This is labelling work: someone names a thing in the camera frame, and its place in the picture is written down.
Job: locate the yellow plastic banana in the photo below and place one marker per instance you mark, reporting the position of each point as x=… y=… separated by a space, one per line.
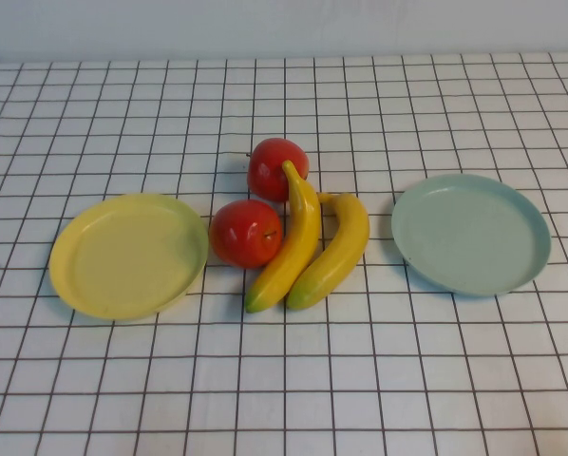
x=341 y=247
x=293 y=242

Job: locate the red plastic apple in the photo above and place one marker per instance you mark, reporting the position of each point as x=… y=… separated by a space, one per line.
x=270 y=166
x=241 y=233

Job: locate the yellow plastic plate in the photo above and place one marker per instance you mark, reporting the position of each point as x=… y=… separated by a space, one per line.
x=122 y=266

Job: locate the light blue plastic plate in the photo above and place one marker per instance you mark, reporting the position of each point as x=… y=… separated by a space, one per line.
x=469 y=237

